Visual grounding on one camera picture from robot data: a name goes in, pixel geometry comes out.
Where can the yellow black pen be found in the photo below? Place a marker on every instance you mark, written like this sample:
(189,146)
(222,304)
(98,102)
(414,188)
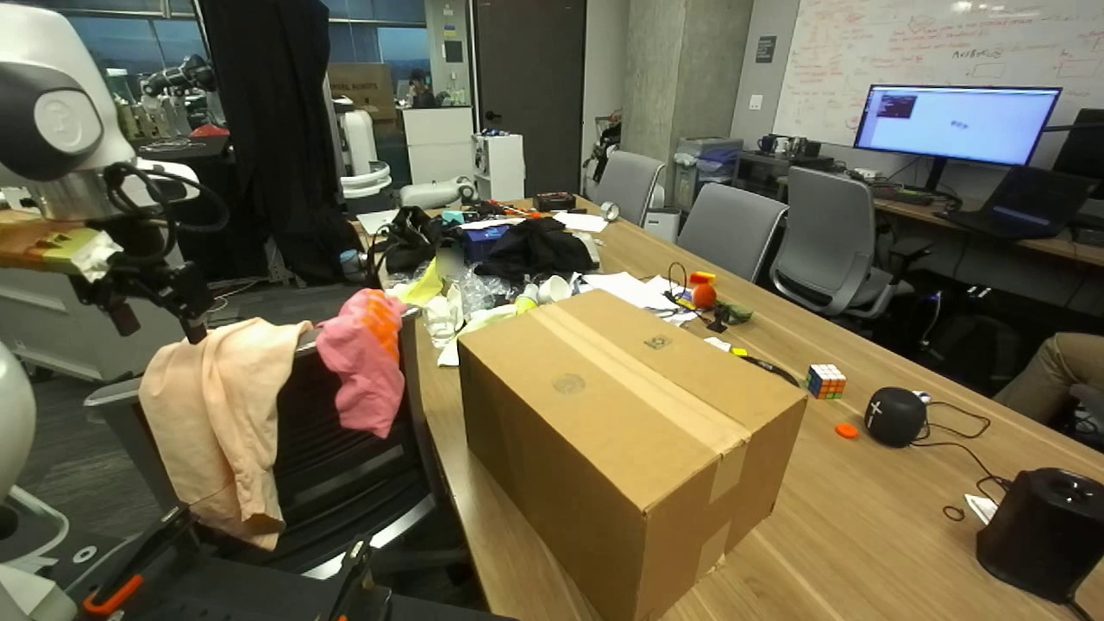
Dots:
(763,363)

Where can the peach cloth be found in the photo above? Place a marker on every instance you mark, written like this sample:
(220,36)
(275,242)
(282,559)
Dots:
(220,427)

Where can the white box unit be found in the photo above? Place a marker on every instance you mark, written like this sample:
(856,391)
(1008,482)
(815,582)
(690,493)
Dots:
(501,168)

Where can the black cylinder device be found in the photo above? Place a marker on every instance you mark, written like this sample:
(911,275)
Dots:
(1040,535)

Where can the dark computer monitor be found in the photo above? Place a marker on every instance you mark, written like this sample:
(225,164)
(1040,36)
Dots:
(1084,143)

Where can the stack of white papers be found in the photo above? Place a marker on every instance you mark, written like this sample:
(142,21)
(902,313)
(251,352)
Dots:
(632,293)

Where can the seated person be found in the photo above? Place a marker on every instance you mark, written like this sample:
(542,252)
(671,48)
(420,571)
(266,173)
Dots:
(1053,372)

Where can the whiteboard with writing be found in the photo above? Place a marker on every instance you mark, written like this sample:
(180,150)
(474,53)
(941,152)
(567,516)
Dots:
(908,48)

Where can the black cloth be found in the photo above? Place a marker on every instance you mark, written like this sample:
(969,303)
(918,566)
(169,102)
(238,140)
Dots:
(536,245)

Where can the black bag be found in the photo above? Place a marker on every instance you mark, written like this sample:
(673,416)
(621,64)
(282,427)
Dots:
(414,241)

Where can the orange toy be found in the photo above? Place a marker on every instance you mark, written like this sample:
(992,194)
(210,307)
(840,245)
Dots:
(703,293)

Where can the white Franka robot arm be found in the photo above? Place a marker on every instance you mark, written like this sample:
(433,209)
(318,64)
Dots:
(37,48)

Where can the lit computer monitor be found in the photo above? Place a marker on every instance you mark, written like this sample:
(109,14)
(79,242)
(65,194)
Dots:
(954,123)

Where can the black hanging curtain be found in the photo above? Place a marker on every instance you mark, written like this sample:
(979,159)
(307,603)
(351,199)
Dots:
(276,125)

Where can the black laptop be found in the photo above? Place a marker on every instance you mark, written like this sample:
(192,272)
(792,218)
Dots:
(1024,202)

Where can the small orange piece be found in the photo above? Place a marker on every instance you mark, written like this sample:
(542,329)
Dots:
(848,433)

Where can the pink cloth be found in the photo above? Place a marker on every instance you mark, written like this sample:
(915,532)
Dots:
(366,367)

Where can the bright yellow cloth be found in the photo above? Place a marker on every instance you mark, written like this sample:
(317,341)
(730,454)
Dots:
(421,284)

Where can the grey equipment cart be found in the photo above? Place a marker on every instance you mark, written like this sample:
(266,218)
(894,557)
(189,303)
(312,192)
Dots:
(57,334)

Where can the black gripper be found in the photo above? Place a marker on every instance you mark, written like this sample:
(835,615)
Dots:
(150,278)

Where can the rubik's cube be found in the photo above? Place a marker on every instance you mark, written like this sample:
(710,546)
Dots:
(827,381)

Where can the brown cardboard box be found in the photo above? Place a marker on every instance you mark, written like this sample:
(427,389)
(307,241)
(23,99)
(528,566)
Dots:
(621,460)

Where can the black round speaker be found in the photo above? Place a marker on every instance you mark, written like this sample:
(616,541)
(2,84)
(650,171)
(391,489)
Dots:
(894,416)

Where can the grey office chair with headrest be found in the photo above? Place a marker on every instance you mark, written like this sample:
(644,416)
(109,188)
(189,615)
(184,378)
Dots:
(332,485)

